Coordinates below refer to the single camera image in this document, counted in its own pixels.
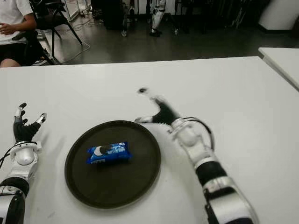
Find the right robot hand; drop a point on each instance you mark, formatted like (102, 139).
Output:
(167, 114)

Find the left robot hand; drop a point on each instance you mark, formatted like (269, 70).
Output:
(23, 133)

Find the blue Oreo cookie pack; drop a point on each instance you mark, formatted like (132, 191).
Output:
(109, 151)

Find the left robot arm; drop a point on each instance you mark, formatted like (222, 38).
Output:
(23, 158)

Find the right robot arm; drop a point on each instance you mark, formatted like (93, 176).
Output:
(194, 142)

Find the black seat of operator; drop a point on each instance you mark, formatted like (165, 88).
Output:
(35, 46)

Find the round dark brown tray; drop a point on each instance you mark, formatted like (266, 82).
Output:
(112, 186)

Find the humanoid robot legs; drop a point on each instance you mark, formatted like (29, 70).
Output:
(157, 17)

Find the black floor case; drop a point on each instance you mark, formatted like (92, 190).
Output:
(112, 16)

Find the black mesh chair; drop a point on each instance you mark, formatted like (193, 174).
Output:
(50, 22)

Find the person in white polo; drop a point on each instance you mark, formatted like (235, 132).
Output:
(11, 14)

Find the white side table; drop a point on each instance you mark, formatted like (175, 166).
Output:
(285, 60)

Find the white floor cabinet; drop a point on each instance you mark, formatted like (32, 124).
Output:
(73, 10)

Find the white curved furniture piece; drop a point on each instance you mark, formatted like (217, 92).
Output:
(278, 14)

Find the black wheeled gantry frame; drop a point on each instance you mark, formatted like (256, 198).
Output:
(124, 28)

